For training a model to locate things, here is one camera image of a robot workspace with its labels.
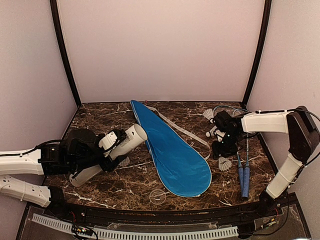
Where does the blue badminton racket right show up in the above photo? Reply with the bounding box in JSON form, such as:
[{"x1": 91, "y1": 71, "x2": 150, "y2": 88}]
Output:
[{"x1": 232, "y1": 108, "x2": 260, "y2": 200}]

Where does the black front table rail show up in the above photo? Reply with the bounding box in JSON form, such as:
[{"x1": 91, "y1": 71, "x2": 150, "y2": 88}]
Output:
[{"x1": 44, "y1": 202, "x2": 285, "y2": 226}]

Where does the white slotted cable duct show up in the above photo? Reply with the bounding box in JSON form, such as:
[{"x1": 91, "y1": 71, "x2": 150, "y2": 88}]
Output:
[{"x1": 31, "y1": 213, "x2": 239, "y2": 240}]

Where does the blue badminton racket left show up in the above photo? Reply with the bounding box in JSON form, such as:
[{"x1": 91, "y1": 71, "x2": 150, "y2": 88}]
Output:
[{"x1": 212, "y1": 105, "x2": 246, "y2": 197}]

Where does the white shuttlecock beside tube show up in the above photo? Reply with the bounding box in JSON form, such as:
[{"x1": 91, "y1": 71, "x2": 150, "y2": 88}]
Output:
[{"x1": 118, "y1": 156, "x2": 131, "y2": 167}]

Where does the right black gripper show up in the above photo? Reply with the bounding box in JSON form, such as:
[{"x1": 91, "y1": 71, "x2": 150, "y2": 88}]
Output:
[{"x1": 212, "y1": 132, "x2": 241, "y2": 159}]

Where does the blue racket bag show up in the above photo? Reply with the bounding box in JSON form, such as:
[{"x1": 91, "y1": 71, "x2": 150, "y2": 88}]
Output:
[{"x1": 130, "y1": 100, "x2": 212, "y2": 198}]

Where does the white shuttlecock by rackets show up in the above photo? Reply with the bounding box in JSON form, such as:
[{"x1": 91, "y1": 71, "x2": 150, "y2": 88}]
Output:
[{"x1": 205, "y1": 126, "x2": 218, "y2": 137}]

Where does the white shuttlecock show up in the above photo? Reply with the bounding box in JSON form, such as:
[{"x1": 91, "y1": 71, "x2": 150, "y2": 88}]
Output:
[
  {"x1": 118, "y1": 156, "x2": 131, "y2": 167},
  {"x1": 218, "y1": 156, "x2": 232, "y2": 172},
  {"x1": 202, "y1": 108, "x2": 214, "y2": 123},
  {"x1": 205, "y1": 126, "x2": 218, "y2": 137}
]

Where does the black left corner post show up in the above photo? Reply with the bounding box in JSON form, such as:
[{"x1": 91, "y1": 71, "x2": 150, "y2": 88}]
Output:
[{"x1": 49, "y1": 0, "x2": 82, "y2": 108}]

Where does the clear plastic tube lid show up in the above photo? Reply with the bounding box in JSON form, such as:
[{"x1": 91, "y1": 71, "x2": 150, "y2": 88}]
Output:
[{"x1": 149, "y1": 189, "x2": 167, "y2": 205}]

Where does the black right corner post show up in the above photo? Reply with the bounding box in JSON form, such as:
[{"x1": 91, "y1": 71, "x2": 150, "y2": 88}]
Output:
[{"x1": 241, "y1": 0, "x2": 272, "y2": 109}]

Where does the white shuttlecock tube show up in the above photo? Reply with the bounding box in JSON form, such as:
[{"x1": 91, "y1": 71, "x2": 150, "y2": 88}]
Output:
[{"x1": 69, "y1": 124, "x2": 148, "y2": 188}]

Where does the black corner post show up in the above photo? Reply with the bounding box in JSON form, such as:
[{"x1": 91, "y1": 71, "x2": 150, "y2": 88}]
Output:
[
  {"x1": 241, "y1": 0, "x2": 272, "y2": 109},
  {"x1": 49, "y1": 0, "x2": 82, "y2": 108}
]

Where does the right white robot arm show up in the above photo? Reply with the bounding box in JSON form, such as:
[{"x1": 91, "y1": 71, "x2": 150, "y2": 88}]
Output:
[{"x1": 206, "y1": 105, "x2": 320, "y2": 217}]

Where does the small circuit board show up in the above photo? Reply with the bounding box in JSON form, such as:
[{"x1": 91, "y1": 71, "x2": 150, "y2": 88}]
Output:
[{"x1": 71, "y1": 224, "x2": 93, "y2": 236}]

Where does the blue badminton racket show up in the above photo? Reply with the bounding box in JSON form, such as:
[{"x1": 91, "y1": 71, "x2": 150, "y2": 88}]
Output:
[
  {"x1": 212, "y1": 105, "x2": 246, "y2": 197},
  {"x1": 232, "y1": 108, "x2": 260, "y2": 200}
]

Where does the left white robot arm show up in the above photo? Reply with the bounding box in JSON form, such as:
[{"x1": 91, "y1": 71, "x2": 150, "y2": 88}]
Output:
[{"x1": 0, "y1": 128, "x2": 127, "y2": 218}]

